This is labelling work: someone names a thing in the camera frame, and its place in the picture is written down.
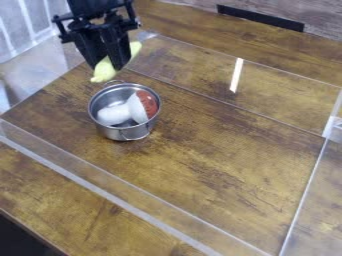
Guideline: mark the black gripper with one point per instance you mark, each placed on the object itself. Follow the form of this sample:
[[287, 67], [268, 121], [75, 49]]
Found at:
[[92, 14]]

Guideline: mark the small silver metal pot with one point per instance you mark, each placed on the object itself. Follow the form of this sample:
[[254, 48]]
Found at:
[[115, 92]]

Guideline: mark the black strip on table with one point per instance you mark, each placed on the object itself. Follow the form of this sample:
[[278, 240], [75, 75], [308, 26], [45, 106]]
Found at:
[[260, 18]]

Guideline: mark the clear acrylic bracket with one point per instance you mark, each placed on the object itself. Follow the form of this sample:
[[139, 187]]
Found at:
[[72, 55]]

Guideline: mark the clear acrylic enclosure wall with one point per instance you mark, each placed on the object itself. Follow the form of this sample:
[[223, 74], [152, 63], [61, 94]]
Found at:
[[192, 230]]

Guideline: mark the green handled metal spoon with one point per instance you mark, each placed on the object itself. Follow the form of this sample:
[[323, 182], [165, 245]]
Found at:
[[104, 71]]

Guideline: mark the white red mushroom toy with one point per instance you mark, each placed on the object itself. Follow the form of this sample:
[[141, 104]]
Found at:
[[139, 108]]

